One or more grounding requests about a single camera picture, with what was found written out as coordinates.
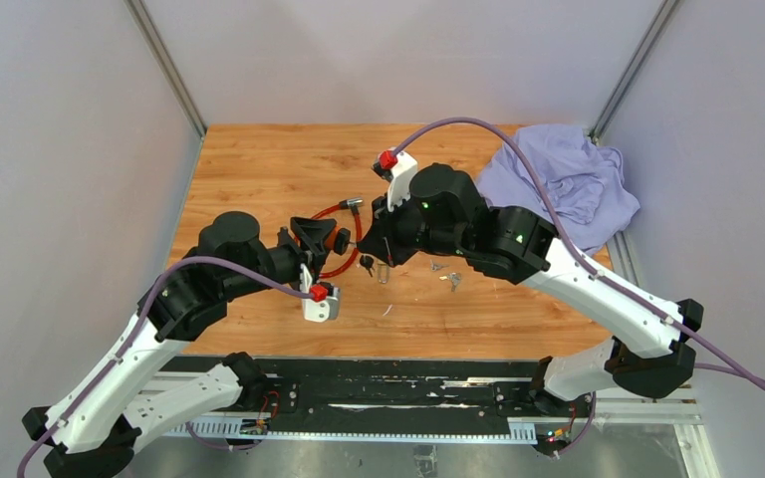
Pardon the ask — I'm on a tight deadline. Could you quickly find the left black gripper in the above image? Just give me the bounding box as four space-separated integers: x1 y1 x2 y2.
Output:
224 217 337 300

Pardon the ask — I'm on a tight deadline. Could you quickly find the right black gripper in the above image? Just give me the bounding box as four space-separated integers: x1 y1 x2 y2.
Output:
360 186 466 269

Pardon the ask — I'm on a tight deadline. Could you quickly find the black head key bunch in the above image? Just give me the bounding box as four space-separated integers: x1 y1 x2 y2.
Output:
355 243 376 277

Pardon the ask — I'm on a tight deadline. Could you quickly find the orange black padlock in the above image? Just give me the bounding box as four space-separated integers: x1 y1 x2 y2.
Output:
324 228 351 255

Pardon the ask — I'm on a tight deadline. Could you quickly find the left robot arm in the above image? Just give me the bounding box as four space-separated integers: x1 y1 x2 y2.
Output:
23 211 351 477

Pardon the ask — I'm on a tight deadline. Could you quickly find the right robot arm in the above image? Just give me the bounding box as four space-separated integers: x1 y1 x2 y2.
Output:
359 160 703 415

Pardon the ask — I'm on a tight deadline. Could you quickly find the small silver key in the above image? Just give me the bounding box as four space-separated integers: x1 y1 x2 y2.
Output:
430 260 448 272

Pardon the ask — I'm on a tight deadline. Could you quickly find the silver key pair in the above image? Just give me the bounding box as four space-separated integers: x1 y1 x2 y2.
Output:
438 272 462 293

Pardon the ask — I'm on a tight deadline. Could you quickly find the brass padlock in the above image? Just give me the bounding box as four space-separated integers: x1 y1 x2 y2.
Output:
377 263 390 285

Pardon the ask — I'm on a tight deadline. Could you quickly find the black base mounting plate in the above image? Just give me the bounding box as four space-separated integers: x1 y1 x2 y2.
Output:
200 357 597 438

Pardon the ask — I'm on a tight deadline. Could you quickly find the lavender crumpled cloth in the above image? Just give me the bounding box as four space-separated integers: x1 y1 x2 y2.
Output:
475 124 640 256

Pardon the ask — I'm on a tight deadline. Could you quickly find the red cable lock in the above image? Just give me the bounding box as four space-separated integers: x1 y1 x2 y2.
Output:
306 194 367 280

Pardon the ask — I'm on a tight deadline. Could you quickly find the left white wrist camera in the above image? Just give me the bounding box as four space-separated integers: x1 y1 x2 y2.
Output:
299 265 342 323

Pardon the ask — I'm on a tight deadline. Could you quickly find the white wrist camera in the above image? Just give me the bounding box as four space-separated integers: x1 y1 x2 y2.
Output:
299 265 342 323
373 149 418 212

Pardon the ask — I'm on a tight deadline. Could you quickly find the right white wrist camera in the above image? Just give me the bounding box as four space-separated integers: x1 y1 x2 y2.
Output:
373 149 418 212

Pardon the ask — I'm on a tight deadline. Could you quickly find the aluminium frame rail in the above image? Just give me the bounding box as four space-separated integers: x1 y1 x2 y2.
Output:
168 377 701 445

